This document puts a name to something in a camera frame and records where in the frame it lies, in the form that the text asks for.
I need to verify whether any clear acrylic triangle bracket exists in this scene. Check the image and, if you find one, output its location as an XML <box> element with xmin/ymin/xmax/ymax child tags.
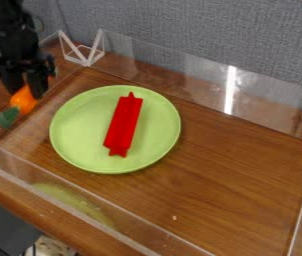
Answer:
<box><xmin>57</xmin><ymin>29</ymin><xmax>105</xmax><ymax>67</ymax></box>

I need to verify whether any light green plate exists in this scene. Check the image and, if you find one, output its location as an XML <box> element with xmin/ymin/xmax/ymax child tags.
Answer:
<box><xmin>49</xmin><ymin>85</ymin><xmax>182</xmax><ymax>174</ymax></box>

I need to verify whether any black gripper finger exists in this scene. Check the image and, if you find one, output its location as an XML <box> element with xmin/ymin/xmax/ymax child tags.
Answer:
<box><xmin>27</xmin><ymin>70</ymin><xmax>48</xmax><ymax>99</ymax></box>
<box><xmin>0</xmin><ymin>70</ymin><xmax>24</xmax><ymax>95</ymax></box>

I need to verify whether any red plastic block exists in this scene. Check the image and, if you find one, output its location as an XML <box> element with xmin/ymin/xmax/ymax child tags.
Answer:
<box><xmin>103</xmin><ymin>92</ymin><xmax>143</xmax><ymax>157</ymax></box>

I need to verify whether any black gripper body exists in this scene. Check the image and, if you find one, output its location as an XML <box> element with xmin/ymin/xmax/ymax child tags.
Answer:
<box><xmin>0</xmin><ymin>36</ymin><xmax>56</xmax><ymax>78</ymax></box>

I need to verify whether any clear acrylic enclosure wall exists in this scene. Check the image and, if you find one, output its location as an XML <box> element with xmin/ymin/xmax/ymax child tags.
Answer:
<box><xmin>0</xmin><ymin>31</ymin><xmax>302</xmax><ymax>256</ymax></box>

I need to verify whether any orange toy carrot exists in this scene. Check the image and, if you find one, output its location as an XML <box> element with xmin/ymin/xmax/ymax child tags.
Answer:
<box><xmin>0</xmin><ymin>75</ymin><xmax>55</xmax><ymax>130</ymax></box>

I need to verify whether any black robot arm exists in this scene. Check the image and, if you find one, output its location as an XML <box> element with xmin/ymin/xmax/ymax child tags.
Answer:
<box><xmin>0</xmin><ymin>0</ymin><xmax>56</xmax><ymax>99</ymax></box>

